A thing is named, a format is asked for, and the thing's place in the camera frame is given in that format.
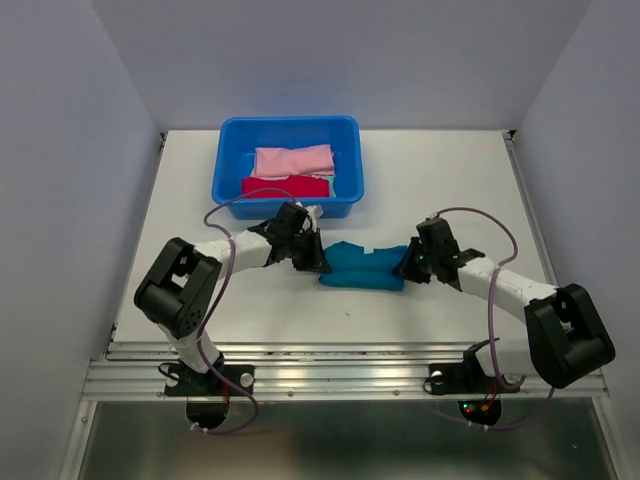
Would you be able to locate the pink folded t shirt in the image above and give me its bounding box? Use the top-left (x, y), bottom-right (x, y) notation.
top-left (251, 144), bottom-right (335, 179)

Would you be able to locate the red folded t shirt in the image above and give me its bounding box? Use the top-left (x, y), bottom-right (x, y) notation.
top-left (241, 175), bottom-right (331, 199)

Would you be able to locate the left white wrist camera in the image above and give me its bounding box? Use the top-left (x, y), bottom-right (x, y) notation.
top-left (306, 205), bottom-right (324, 220)

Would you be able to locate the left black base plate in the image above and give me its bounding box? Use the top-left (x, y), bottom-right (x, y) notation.
top-left (158, 362), bottom-right (255, 397)

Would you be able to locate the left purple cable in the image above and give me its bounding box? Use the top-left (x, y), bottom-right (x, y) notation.
top-left (192, 187), bottom-right (301, 435)

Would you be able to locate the light teal folded shirt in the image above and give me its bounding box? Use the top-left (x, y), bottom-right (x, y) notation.
top-left (324, 176), bottom-right (336, 198)

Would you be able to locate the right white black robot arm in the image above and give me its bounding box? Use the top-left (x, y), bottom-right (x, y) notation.
top-left (394, 218), bottom-right (616, 395)

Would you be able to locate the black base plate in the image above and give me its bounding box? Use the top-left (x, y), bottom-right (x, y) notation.
top-left (423, 362), bottom-right (481, 396)
top-left (158, 362), bottom-right (255, 397)

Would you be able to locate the aluminium rail frame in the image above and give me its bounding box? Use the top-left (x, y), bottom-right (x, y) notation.
top-left (79, 130), bottom-right (615, 479)

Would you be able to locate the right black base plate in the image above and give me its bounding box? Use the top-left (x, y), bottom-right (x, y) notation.
top-left (423, 362), bottom-right (481, 396)

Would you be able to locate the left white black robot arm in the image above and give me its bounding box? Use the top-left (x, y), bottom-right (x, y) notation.
top-left (134, 202), bottom-right (331, 397)

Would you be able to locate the teal t shirt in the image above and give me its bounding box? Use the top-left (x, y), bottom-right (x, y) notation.
top-left (319, 241), bottom-right (407, 292)

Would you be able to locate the blue plastic bin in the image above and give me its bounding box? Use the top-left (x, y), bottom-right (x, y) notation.
top-left (211, 115), bottom-right (365, 220)

